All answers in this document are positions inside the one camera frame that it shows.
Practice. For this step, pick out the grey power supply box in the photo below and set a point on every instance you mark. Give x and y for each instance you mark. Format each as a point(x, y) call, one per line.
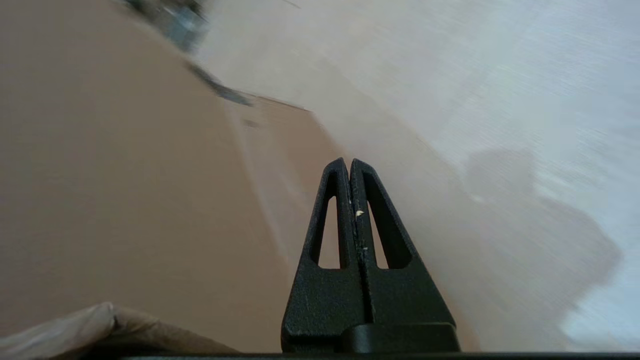
point(182, 25)

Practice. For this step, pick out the brown cardboard shoe box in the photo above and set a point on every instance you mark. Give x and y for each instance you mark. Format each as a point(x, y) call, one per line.
point(125, 175)

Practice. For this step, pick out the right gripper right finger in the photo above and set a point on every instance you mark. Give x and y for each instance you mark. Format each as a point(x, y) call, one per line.
point(415, 310)

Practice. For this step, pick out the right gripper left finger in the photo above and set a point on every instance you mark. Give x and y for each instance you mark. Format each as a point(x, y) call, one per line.
point(320, 310)

